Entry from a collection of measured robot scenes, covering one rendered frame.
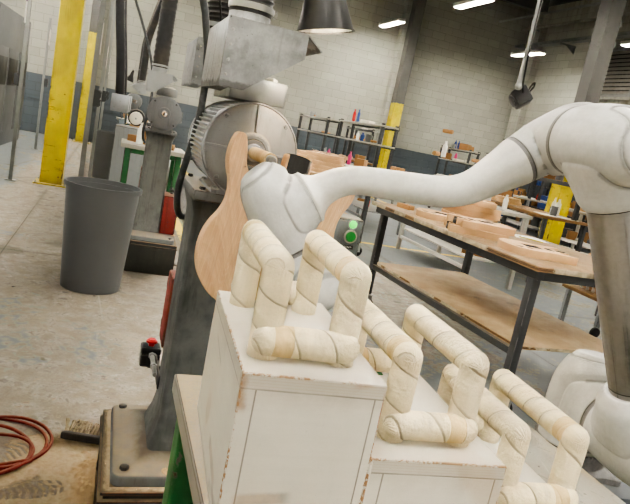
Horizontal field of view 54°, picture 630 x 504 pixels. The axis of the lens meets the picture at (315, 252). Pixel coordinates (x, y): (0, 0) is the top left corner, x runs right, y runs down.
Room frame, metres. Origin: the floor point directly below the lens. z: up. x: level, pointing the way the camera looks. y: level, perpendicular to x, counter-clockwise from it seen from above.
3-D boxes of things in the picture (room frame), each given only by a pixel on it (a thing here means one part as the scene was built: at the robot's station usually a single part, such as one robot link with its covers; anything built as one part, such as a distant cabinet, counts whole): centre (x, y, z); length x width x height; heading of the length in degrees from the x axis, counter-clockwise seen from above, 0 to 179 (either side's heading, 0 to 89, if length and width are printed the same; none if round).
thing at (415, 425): (0.65, -0.16, 1.04); 0.11 x 0.03 x 0.03; 107
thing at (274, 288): (0.60, 0.03, 1.15); 0.03 x 0.03 x 0.09
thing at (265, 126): (1.82, 0.27, 1.25); 0.41 x 0.27 x 0.26; 20
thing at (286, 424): (0.70, 0.01, 1.02); 0.27 x 0.15 x 0.17; 17
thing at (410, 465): (0.74, -0.14, 0.98); 0.27 x 0.16 x 0.09; 17
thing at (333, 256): (0.71, -0.02, 1.20); 0.20 x 0.03 x 0.03; 16
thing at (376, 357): (0.83, -0.11, 1.04); 0.11 x 0.03 x 0.03; 107
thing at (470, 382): (0.67, -0.20, 1.07); 0.03 x 0.03 x 0.09
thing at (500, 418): (0.77, -0.25, 1.04); 0.20 x 0.03 x 0.03; 16
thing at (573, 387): (1.37, -0.68, 0.87); 0.18 x 0.16 x 0.22; 14
